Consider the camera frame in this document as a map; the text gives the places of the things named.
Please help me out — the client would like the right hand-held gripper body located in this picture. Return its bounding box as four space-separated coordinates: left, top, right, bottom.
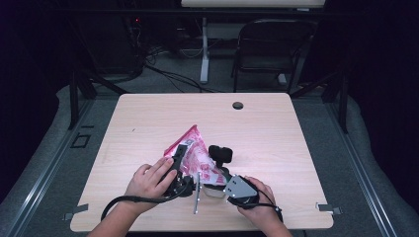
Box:
222 174 260 208

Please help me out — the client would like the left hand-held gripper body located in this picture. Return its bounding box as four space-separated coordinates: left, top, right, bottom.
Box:
163 170 203 215

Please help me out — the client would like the pink and white plastic bag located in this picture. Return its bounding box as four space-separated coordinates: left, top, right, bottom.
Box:
163 123 228 186

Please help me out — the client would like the clear jar with black lid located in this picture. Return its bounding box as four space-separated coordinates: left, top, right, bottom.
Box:
203 144 234 198

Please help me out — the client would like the person's right hand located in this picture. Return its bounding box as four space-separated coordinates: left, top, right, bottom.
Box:
236 176 282 227

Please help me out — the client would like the person's left hand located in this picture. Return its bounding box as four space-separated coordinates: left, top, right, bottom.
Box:
124 156 179 215

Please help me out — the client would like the white desk leg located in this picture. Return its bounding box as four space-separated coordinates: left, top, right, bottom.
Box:
200 17 210 84

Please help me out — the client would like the black metal stand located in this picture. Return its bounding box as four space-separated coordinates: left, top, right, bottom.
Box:
290 70 350 134
67 65 129 131

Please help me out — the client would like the dark equipment cabinet with red light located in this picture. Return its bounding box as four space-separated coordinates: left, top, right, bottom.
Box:
78 13 142 75

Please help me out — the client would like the black folding chair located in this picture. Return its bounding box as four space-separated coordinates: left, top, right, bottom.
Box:
230 18 319 95

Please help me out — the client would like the right hand-held gripper cable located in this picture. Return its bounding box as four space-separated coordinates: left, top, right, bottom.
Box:
241 189 285 222

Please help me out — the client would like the hand-held gripper cable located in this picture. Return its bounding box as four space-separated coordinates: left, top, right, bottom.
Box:
100 177 196 221
241 189 285 222

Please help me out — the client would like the left hand-held gripper cable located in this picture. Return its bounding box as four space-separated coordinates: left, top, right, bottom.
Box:
100 177 196 221

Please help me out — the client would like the black floor cable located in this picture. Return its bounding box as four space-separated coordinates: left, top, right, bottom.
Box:
144 63 228 94

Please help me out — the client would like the grey metal bracket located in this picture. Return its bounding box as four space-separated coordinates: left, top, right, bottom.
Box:
315 201 343 215
62 202 89 221

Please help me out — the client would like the white floor cable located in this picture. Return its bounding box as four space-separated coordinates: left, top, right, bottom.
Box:
179 47 204 59

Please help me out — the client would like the grey floor rail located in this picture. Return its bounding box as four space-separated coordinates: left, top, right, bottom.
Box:
0 98 97 237
324 102 399 237

